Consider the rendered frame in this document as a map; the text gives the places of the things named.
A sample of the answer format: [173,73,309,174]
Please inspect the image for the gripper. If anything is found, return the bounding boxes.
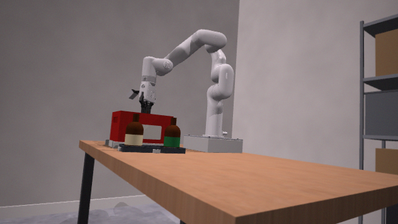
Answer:
[139,81,156,114]

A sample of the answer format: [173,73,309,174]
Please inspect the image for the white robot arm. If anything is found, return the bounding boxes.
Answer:
[141,30,234,138]

